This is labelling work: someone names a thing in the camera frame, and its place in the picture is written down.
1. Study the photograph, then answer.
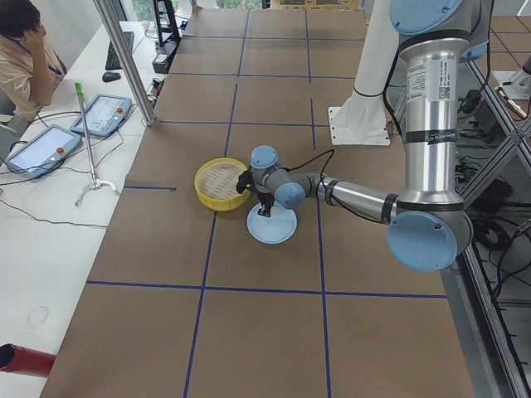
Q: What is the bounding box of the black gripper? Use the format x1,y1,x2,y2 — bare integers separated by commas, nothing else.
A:
258,192,274,218

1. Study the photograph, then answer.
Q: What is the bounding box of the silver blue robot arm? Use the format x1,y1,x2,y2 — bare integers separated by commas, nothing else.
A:
237,1,494,272

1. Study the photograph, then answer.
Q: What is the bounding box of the yellow round steamer basket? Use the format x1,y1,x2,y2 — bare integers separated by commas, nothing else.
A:
194,158,251,212

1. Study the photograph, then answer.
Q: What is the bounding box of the light blue plate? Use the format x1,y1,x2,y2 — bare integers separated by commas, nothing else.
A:
246,204,298,245

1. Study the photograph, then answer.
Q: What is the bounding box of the reacher grabber tool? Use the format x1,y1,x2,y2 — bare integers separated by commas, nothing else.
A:
75,82,120,207

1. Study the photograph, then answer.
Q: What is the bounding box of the black box on table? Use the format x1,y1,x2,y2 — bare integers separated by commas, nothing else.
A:
152,41,178,75

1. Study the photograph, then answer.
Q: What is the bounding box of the far teach pendant tablet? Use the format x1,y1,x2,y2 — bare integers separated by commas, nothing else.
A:
81,94,132,138

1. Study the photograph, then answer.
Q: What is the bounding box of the teach pendant tablet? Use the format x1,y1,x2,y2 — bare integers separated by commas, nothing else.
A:
5,124,81,177
81,94,132,138

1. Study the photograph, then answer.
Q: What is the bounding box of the black computer mouse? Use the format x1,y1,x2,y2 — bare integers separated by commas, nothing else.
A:
101,71,121,83

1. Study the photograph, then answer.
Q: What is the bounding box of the black keyboard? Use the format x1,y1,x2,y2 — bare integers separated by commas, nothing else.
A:
105,31,135,70

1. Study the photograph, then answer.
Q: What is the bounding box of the near teach pendant tablet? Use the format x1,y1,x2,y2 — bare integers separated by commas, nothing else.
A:
5,124,81,177

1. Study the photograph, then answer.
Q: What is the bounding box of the person at desk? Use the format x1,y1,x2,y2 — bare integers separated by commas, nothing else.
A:
1,0,67,137

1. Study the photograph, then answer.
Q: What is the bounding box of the red cylinder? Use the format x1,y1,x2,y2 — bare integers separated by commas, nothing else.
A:
1,343,56,377

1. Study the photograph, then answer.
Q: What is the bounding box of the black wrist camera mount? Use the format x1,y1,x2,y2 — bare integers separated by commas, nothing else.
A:
236,168,254,195

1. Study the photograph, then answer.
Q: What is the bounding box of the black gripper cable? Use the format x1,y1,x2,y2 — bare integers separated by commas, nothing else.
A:
285,148,336,196

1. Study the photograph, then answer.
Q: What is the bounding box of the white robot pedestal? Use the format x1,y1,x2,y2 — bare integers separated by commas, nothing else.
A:
329,0,398,146

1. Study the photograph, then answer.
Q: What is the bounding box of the aluminium frame post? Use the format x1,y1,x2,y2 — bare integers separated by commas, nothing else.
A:
93,0,155,126

